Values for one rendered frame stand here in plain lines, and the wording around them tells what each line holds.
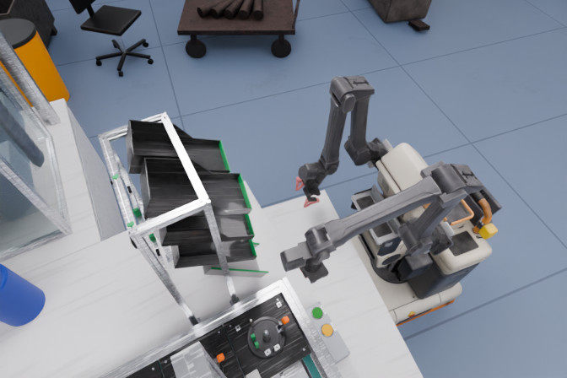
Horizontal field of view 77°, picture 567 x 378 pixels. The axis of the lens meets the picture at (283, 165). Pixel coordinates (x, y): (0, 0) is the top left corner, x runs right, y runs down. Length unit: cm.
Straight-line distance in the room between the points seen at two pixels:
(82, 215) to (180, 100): 197
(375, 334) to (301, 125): 217
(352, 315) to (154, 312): 81
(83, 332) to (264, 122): 228
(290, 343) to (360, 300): 37
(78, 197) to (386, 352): 159
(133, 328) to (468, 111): 337
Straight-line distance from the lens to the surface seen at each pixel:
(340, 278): 164
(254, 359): 143
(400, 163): 138
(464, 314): 275
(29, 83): 232
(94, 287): 178
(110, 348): 167
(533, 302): 301
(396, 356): 161
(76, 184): 212
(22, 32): 376
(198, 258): 117
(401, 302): 231
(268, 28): 392
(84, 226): 195
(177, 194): 98
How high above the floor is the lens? 238
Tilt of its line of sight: 52 degrees down
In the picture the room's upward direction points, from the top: 2 degrees clockwise
